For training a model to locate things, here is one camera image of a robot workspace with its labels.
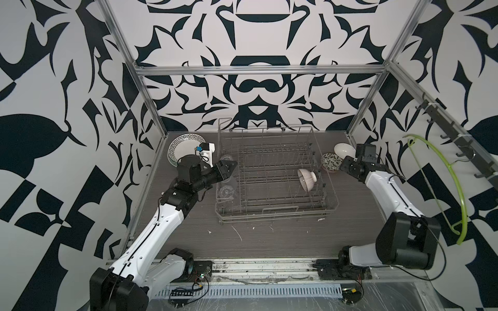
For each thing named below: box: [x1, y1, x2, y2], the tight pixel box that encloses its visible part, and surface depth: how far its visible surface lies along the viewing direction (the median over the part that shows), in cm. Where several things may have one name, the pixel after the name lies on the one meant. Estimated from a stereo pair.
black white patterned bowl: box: [320, 152, 344, 172], surface depth 107 cm
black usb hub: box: [171, 288, 194, 297], surface depth 74 cm
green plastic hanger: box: [402, 134, 468, 246], surface depth 64 cm
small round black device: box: [342, 287, 362, 305], surface depth 73 cm
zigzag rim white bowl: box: [167, 132, 207, 164], surface depth 111 cm
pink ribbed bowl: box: [297, 168, 318, 193], surface depth 88 cm
